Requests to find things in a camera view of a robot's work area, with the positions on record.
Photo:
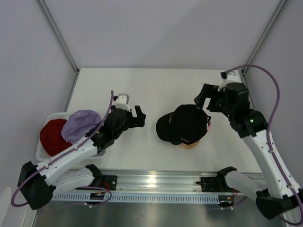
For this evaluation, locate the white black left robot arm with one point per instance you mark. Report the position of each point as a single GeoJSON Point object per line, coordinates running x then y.
{"type": "Point", "coordinates": [39, 183]}

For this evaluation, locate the pink cap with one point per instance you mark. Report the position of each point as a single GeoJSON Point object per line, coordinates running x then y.
{"type": "Point", "coordinates": [208, 123]}

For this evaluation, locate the red cap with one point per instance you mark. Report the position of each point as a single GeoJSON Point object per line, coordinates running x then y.
{"type": "Point", "coordinates": [51, 138]}

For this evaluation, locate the black right mounting bracket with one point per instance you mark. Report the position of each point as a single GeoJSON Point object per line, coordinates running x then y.
{"type": "Point", "coordinates": [208, 184]}

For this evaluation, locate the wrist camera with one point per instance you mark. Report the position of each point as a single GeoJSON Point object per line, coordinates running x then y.
{"type": "Point", "coordinates": [230, 77]}
{"type": "Point", "coordinates": [121, 101]}

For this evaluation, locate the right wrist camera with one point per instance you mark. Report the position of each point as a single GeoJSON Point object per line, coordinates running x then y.
{"type": "Point", "coordinates": [230, 77]}

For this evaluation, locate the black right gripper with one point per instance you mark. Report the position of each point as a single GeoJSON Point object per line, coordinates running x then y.
{"type": "Point", "coordinates": [208, 91]}

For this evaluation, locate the black mounting bracket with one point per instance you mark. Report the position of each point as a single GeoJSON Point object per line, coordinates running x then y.
{"type": "Point", "coordinates": [110, 182]}
{"type": "Point", "coordinates": [208, 184]}

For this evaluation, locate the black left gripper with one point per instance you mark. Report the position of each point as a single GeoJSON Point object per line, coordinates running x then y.
{"type": "Point", "coordinates": [138, 121]}

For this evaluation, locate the white slotted cable duct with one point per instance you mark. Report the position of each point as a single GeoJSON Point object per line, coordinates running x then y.
{"type": "Point", "coordinates": [137, 197]}

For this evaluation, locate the lilac cap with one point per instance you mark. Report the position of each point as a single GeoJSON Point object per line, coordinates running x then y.
{"type": "Point", "coordinates": [78, 124]}

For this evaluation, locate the aluminium frame post right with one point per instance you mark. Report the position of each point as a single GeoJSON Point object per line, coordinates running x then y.
{"type": "Point", "coordinates": [270, 25]}

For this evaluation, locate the black cap gold logo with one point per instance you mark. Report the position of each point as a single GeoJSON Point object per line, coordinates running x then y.
{"type": "Point", "coordinates": [186, 124]}

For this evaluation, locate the aluminium frame post left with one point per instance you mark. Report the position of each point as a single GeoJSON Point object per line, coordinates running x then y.
{"type": "Point", "coordinates": [57, 34]}

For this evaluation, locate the wooden hat stand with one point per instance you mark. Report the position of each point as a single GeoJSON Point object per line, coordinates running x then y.
{"type": "Point", "coordinates": [188, 146]}

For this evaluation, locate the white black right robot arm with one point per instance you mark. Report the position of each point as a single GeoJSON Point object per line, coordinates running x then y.
{"type": "Point", "coordinates": [277, 195]}

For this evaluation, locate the black left mounting bracket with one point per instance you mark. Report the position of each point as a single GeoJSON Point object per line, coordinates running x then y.
{"type": "Point", "coordinates": [110, 182]}

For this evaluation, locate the aluminium frame post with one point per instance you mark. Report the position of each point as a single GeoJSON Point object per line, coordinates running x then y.
{"type": "Point", "coordinates": [270, 25]}
{"type": "Point", "coordinates": [57, 34]}

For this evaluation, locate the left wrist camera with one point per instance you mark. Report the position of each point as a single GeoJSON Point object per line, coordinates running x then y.
{"type": "Point", "coordinates": [121, 101]}

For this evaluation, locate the white plastic bin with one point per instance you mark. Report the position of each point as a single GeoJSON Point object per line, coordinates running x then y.
{"type": "Point", "coordinates": [42, 155]}

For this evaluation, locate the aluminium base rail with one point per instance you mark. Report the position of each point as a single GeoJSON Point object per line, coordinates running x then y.
{"type": "Point", "coordinates": [158, 182]}

